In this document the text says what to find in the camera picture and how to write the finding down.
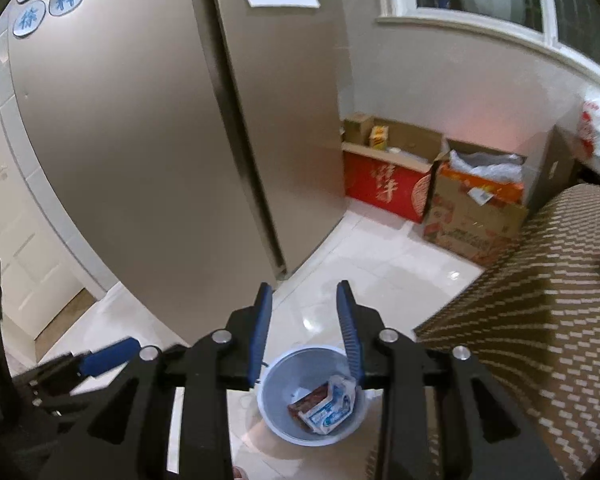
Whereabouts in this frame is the blue-grey plastic bin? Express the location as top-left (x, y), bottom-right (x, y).
top-left (256, 346), bottom-right (368, 446)

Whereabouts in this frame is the brown dotted tablecloth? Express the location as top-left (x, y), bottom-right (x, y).
top-left (412, 183), bottom-right (600, 480)

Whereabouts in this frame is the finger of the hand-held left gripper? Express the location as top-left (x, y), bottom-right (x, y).
top-left (12, 337), bottom-right (142, 413)

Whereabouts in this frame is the dark wooden cabinet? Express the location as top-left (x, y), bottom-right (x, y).
top-left (527, 127), bottom-right (600, 196)

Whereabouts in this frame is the gold refrigerator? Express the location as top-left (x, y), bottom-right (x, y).
top-left (7, 0), bottom-right (353, 348)

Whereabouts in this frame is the white framed window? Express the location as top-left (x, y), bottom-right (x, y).
top-left (372, 0), bottom-right (600, 86)

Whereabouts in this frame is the brown printed cardboard box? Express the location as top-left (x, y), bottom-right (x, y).
top-left (422, 137), bottom-right (531, 267)

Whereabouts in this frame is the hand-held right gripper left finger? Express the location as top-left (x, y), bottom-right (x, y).
top-left (40, 282), bottom-right (273, 480)

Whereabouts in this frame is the grey plastic bag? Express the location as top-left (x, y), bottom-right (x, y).
top-left (447, 150), bottom-right (525, 183)

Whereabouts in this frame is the white packet blue print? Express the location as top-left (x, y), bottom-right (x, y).
top-left (297, 375), bottom-right (358, 436)

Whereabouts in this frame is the red cardboard box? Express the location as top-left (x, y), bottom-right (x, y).
top-left (341, 117), bottom-right (451, 224)

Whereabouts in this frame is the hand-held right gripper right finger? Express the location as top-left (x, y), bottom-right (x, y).
top-left (336, 280), bottom-right (566, 480)

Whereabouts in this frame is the small brown cardboard box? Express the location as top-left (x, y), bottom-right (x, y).
top-left (343, 115), bottom-right (376, 147)

